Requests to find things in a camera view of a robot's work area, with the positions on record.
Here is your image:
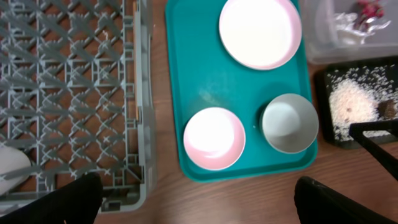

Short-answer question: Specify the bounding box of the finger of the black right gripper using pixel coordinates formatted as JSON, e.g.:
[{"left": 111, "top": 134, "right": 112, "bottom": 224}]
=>
[{"left": 348, "top": 119, "right": 398, "bottom": 181}]

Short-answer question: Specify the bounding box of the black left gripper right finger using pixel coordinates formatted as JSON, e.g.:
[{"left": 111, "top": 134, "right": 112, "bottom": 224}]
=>
[{"left": 294, "top": 176, "right": 397, "bottom": 224}]

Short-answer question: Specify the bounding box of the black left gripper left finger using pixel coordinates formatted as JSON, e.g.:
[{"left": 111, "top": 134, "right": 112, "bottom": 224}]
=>
[{"left": 1, "top": 173, "right": 103, "bottom": 224}]

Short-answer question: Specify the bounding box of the white cup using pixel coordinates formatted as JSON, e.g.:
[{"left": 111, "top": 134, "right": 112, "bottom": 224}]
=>
[{"left": 1, "top": 146, "right": 31, "bottom": 195}]

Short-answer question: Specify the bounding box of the bowl of rice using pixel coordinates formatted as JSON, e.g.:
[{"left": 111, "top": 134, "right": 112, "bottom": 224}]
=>
[{"left": 260, "top": 93, "right": 320, "bottom": 154}]

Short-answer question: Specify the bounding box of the small white pink plate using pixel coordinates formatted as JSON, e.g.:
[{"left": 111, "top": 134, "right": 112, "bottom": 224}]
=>
[{"left": 183, "top": 107, "right": 246, "bottom": 171}]

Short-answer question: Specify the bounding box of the red snack wrapper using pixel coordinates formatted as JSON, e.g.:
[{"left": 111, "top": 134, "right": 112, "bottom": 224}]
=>
[{"left": 356, "top": 0, "right": 384, "bottom": 24}]

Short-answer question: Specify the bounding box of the grey dishwasher rack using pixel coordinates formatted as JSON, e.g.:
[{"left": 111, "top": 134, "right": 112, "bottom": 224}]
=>
[{"left": 1, "top": 0, "right": 156, "bottom": 215}]

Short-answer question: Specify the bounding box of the brown food lump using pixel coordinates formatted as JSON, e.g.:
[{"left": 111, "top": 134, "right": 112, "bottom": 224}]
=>
[{"left": 377, "top": 100, "right": 397, "bottom": 119}]

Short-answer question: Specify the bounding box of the black tray bin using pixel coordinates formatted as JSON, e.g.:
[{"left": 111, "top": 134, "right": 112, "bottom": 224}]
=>
[{"left": 315, "top": 56, "right": 397, "bottom": 149}]

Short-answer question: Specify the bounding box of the spilled rice pile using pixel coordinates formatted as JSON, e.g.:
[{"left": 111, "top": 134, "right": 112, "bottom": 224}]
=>
[{"left": 325, "top": 66, "right": 397, "bottom": 141}]

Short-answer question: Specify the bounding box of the clear plastic bin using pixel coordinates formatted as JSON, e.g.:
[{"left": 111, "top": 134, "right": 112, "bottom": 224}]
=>
[{"left": 298, "top": 0, "right": 397, "bottom": 64}]

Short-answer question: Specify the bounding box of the teal serving tray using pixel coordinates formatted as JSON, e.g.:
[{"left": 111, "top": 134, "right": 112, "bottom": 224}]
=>
[{"left": 165, "top": 0, "right": 318, "bottom": 182}]

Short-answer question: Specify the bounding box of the large white plate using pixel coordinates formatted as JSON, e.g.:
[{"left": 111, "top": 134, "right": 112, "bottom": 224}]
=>
[{"left": 218, "top": 0, "right": 302, "bottom": 70}]

